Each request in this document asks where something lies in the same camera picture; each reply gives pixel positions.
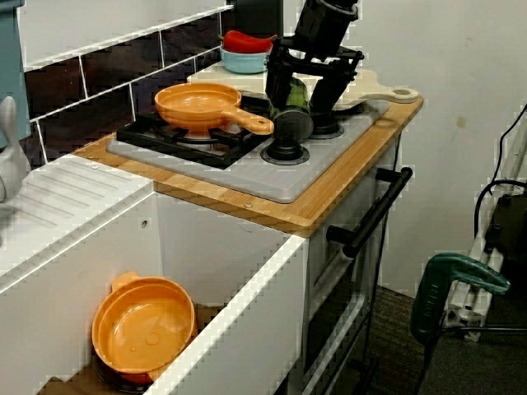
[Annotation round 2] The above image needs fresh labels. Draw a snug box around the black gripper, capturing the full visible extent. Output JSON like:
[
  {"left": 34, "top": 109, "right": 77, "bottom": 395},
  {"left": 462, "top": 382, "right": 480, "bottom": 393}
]
[{"left": 264, "top": 0, "right": 365, "bottom": 117}]

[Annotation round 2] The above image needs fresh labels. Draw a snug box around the green can with grey lid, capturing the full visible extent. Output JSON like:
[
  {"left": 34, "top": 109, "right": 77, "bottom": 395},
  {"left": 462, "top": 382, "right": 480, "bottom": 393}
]
[{"left": 269, "top": 78, "right": 314, "bottom": 143}]

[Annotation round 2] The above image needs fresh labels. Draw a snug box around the black stove knob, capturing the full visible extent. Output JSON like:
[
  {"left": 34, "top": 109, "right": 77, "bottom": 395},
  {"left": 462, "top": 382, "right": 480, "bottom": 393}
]
[
  {"left": 309, "top": 110, "right": 346, "bottom": 140},
  {"left": 259, "top": 132, "right": 311, "bottom": 166}
]

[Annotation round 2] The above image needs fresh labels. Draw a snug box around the light blue bowl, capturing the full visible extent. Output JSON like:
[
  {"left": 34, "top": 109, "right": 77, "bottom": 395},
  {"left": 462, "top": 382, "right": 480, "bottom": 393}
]
[{"left": 218, "top": 42, "right": 273, "bottom": 76}]

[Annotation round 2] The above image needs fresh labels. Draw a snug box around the red chili pepper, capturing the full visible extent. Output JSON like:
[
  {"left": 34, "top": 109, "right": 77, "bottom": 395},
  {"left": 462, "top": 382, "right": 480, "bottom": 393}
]
[{"left": 217, "top": 29, "right": 280, "bottom": 55}]

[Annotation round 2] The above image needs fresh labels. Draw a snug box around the grey toy stove top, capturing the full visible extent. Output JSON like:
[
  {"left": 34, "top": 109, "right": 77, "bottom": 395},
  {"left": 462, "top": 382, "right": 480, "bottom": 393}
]
[{"left": 105, "top": 95, "right": 392, "bottom": 205}]

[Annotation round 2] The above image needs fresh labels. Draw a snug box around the orange toy frying pan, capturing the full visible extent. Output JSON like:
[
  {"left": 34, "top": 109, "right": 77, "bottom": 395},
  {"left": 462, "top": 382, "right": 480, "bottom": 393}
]
[{"left": 153, "top": 81, "right": 276, "bottom": 141}]

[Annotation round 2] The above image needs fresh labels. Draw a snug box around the white toy kitchen cabinet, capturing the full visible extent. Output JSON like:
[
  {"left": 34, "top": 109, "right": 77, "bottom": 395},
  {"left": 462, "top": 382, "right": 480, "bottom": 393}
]
[{"left": 287, "top": 135, "right": 413, "bottom": 395}]

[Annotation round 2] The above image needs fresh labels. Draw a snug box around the black burner grate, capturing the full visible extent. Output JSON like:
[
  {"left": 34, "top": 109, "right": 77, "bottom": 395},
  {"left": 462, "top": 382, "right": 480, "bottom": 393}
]
[{"left": 115, "top": 107, "right": 273, "bottom": 170}]

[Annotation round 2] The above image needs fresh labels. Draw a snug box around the white toy sink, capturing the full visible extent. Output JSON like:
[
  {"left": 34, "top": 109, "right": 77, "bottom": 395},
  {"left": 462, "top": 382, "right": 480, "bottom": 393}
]
[{"left": 0, "top": 153, "right": 310, "bottom": 395}]

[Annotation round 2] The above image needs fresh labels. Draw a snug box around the black device box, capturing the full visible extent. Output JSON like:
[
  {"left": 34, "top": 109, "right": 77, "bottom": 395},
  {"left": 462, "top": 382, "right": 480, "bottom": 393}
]
[{"left": 483, "top": 192, "right": 527, "bottom": 267}]

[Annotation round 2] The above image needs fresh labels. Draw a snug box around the orange toy pot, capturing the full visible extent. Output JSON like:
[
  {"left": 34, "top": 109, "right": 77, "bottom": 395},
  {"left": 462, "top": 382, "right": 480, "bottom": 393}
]
[{"left": 91, "top": 270, "right": 198, "bottom": 386}]

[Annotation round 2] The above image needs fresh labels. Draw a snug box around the grey toy faucet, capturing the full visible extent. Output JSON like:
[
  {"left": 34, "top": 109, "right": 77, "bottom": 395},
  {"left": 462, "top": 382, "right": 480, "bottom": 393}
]
[{"left": 0, "top": 95, "right": 33, "bottom": 248}]

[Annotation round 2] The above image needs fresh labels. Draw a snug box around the wooden cutting board with handle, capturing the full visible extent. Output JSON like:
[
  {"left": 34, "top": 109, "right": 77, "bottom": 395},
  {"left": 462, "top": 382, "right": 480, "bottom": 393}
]
[{"left": 186, "top": 57, "right": 421, "bottom": 113}]

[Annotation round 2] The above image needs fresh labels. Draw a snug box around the black oven door handle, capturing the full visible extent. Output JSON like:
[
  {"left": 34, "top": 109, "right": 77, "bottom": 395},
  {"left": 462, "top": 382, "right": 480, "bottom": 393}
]
[{"left": 325, "top": 165, "right": 414, "bottom": 258}]

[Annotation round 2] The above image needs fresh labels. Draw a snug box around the black cable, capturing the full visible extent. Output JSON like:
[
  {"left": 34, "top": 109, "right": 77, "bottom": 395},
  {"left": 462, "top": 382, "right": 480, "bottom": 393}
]
[{"left": 472, "top": 102, "right": 527, "bottom": 252}]

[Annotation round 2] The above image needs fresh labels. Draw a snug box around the aluminium extrusion frame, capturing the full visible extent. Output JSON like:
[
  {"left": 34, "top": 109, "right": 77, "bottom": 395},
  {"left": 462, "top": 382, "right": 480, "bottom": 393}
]
[{"left": 441, "top": 123, "right": 527, "bottom": 343}]

